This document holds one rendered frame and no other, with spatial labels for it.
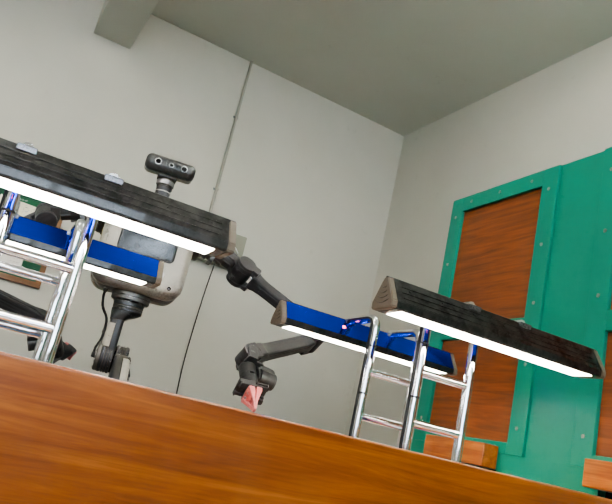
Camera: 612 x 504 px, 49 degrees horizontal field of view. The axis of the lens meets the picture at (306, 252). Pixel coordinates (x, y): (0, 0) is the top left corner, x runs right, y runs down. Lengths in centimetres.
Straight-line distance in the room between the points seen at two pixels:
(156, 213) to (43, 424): 49
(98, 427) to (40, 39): 351
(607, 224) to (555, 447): 66
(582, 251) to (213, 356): 250
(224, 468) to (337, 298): 360
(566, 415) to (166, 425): 140
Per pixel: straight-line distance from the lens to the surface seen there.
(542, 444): 213
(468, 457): 224
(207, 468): 93
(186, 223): 124
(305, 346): 250
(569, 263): 222
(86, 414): 88
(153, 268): 180
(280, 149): 448
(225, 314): 413
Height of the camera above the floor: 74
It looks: 15 degrees up
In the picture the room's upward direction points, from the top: 13 degrees clockwise
